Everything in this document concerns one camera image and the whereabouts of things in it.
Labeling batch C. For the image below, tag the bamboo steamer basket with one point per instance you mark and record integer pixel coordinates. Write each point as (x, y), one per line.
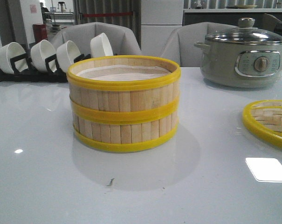
(125, 90)
(126, 138)

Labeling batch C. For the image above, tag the white bowl rightmost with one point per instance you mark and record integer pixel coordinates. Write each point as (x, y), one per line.
(100, 46)

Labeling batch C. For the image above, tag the glass pot lid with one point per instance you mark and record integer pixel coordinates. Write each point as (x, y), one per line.
(245, 33)

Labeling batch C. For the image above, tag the white cabinet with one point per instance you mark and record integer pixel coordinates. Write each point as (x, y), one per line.
(158, 19)

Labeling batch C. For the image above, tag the white bowl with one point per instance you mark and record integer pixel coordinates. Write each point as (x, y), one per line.
(100, 46)
(7, 52)
(66, 53)
(41, 51)

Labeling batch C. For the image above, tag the grey-green electric cooking pot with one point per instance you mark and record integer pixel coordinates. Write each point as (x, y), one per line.
(241, 65)

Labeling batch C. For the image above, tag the grey chair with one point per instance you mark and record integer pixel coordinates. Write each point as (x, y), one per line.
(122, 39)
(180, 47)

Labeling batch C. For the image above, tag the black bowl rack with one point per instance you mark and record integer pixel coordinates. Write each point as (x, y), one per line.
(31, 74)

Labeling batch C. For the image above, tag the yellow bamboo steamer lid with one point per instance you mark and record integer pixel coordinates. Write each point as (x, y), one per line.
(263, 118)

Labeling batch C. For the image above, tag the red cabinet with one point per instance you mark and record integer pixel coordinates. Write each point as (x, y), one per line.
(40, 32)

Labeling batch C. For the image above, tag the grey chair left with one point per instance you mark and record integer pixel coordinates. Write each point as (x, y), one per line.
(122, 39)

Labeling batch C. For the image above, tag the grey chair right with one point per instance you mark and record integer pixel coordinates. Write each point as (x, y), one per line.
(180, 47)

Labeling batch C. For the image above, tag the white bowl leftmost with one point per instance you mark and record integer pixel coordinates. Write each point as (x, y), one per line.
(7, 52)

